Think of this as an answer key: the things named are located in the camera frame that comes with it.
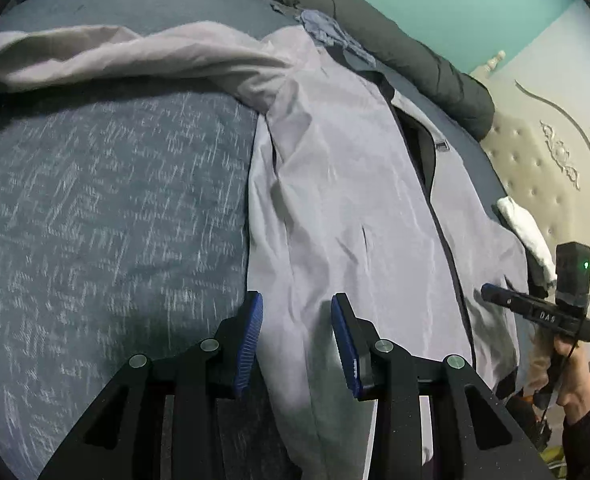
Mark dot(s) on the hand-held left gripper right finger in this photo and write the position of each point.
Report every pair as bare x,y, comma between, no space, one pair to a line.
344,345

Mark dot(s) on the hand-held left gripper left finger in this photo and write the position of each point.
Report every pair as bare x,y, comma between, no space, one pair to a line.
249,345

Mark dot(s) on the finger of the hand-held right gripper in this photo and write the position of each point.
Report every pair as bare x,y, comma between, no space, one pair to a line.
502,296

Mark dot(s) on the light grey jacket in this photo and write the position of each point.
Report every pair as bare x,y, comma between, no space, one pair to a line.
350,185

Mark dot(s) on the person's right hand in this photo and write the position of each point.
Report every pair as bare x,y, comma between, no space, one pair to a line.
580,375

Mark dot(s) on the white folded t-shirt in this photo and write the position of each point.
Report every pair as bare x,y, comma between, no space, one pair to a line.
525,230

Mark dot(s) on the cream tufted headboard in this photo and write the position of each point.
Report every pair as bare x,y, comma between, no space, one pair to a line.
530,160

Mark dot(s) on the yellow green tube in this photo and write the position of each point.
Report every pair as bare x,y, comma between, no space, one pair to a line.
552,456

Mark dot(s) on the dark grey rolled duvet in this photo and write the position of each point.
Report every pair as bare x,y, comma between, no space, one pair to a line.
400,45

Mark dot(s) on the blue striped shirt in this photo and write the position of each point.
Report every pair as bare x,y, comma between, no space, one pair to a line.
325,27

